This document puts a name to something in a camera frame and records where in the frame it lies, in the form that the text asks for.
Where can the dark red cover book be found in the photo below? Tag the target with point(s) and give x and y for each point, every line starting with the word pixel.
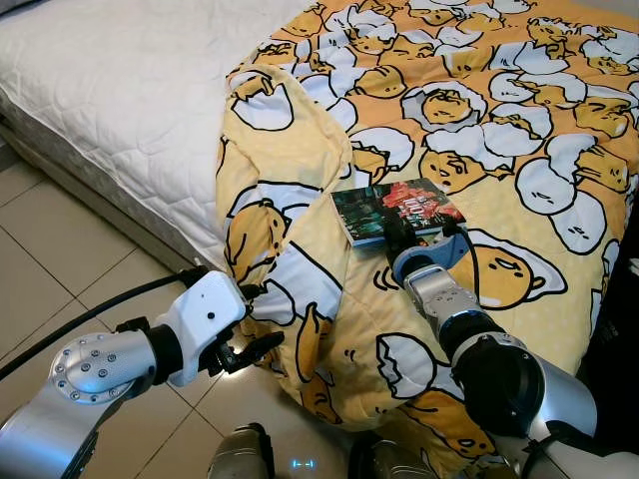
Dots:
pixel 389 205

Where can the yellow cartoon egg blanket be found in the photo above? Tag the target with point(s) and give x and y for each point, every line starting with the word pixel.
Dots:
pixel 519 329

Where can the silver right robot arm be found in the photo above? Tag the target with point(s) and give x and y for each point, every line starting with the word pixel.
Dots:
pixel 499 379

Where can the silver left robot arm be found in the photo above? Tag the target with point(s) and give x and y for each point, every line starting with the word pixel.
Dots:
pixel 90 364

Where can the grey robot left leg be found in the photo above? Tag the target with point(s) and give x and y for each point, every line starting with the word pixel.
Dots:
pixel 240 454

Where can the grey robot leg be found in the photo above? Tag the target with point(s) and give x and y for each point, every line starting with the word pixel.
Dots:
pixel 240 454
pixel 389 461

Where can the grey robot right leg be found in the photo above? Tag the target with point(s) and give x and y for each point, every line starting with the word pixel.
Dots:
pixel 389 461

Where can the white quilted mattress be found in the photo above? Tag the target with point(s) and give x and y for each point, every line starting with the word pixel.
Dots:
pixel 130 100

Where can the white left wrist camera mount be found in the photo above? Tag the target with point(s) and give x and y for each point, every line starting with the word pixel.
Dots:
pixel 205 309

